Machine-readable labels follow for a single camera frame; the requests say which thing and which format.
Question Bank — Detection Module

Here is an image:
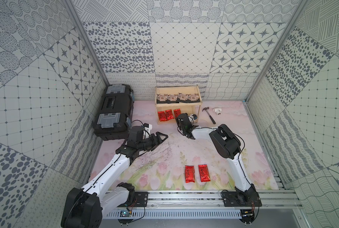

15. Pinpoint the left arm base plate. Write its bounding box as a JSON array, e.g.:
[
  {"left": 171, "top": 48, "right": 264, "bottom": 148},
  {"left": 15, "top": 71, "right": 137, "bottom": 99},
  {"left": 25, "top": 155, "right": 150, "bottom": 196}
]
[{"left": 118, "top": 192, "right": 148, "bottom": 208}]

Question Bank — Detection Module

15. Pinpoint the red tea bag two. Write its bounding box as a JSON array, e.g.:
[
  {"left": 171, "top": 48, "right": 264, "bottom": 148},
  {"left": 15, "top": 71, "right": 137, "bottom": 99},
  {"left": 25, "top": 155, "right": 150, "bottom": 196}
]
[{"left": 165, "top": 109, "right": 175, "bottom": 121}]

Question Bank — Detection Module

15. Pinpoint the black handled hammer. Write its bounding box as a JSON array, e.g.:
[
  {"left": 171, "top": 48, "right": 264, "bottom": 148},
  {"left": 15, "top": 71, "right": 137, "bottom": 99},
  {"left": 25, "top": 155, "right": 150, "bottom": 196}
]
[{"left": 202, "top": 107, "right": 216, "bottom": 124}]

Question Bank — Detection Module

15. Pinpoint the red tea bag four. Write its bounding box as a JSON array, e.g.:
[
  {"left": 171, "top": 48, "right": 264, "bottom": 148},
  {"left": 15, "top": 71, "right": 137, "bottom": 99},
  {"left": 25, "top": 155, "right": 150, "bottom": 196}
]
[{"left": 185, "top": 165, "right": 195, "bottom": 183}]

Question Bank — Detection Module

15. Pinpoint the white pipe fitting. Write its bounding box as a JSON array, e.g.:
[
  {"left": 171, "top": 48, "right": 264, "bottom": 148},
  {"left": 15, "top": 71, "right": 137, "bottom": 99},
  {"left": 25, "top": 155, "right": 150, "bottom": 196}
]
[{"left": 213, "top": 107, "right": 222, "bottom": 116}]

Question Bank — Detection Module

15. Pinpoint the black plastic toolbox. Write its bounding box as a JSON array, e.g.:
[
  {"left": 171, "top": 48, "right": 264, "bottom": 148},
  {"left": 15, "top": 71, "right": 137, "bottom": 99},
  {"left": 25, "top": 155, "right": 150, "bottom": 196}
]
[{"left": 92, "top": 84, "right": 134, "bottom": 141}]

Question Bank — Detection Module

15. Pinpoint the red tea bag one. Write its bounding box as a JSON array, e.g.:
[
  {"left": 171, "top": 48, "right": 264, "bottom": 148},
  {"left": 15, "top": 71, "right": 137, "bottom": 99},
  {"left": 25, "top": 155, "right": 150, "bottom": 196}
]
[{"left": 158, "top": 111, "right": 167, "bottom": 122}]

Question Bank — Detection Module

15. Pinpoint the red tea bag three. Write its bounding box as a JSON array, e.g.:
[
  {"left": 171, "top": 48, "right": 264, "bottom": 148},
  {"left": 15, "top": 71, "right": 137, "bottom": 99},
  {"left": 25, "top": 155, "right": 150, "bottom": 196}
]
[{"left": 173, "top": 109, "right": 181, "bottom": 118}]

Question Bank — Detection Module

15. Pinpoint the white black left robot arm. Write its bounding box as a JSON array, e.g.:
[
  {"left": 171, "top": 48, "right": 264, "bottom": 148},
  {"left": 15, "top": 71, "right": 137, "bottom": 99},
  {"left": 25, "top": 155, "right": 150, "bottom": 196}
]
[{"left": 61, "top": 124, "right": 168, "bottom": 228}]

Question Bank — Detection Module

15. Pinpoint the floral tea bag two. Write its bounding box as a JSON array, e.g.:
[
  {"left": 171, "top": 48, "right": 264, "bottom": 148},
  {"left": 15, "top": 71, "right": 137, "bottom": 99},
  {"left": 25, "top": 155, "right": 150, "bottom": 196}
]
[{"left": 166, "top": 94, "right": 179, "bottom": 104}]

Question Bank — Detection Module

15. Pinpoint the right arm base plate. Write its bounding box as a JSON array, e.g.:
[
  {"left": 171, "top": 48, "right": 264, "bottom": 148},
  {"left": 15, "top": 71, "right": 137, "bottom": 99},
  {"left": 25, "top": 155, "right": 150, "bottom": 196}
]
[{"left": 220, "top": 190, "right": 262, "bottom": 207}]

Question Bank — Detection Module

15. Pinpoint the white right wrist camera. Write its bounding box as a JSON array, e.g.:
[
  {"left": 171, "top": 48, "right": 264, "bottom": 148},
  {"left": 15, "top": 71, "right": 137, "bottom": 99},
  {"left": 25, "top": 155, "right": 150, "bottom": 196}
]
[{"left": 188, "top": 114, "right": 198, "bottom": 123}]

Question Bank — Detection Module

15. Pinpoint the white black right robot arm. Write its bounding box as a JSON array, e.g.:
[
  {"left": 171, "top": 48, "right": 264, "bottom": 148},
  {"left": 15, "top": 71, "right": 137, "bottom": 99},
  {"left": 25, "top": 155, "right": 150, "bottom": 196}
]
[{"left": 176, "top": 113, "right": 257, "bottom": 205}]

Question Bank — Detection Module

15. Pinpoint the aluminium mounting rail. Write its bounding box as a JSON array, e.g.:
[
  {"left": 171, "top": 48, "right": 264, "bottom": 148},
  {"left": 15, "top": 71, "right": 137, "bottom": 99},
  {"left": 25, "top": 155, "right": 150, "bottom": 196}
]
[{"left": 68, "top": 173, "right": 304, "bottom": 210}]

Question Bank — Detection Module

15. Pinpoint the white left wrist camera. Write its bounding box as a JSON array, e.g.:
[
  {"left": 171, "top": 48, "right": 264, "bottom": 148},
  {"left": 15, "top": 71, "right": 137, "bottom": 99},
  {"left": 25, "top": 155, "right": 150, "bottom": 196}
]
[{"left": 143, "top": 123, "right": 152, "bottom": 137}]

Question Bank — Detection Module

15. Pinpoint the floral tea bag four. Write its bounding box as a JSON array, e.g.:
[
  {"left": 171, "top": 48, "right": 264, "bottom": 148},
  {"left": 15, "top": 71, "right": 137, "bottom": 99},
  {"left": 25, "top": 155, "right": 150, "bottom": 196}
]
[{"left": 187, "top": 94, "right": 201, "bottom": 103}]

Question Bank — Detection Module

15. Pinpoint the green circuit board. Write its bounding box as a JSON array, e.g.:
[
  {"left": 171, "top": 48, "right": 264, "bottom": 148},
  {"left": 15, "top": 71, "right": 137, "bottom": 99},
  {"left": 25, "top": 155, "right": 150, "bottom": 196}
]
[{"left": 120, "top": 210, "right": 131, "bottom": 218}]

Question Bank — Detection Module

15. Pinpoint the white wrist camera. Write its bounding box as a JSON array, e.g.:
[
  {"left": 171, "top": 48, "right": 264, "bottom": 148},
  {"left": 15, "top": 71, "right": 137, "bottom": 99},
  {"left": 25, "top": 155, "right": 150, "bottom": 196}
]
[
  {"left": 188, "top": 114, "right": 198, "bottom": 123},
  {"left": 143, "top": 123, "right": 152, "bottom": 137}
]

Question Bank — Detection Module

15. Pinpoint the floral tea bag three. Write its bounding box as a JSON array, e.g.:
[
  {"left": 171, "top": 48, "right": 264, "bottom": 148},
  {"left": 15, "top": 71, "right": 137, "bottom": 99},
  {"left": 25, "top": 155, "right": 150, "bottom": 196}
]
[{"left": 177, "top": 93, "right": 189, "bottom": 103}]

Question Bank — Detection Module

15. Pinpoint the red tea bag five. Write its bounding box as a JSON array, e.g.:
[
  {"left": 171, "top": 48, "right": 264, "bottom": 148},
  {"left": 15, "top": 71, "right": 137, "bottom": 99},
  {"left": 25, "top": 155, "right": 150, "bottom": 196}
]
[{"left": 198, "top": 164, "right": 211, "bottom": 182}]

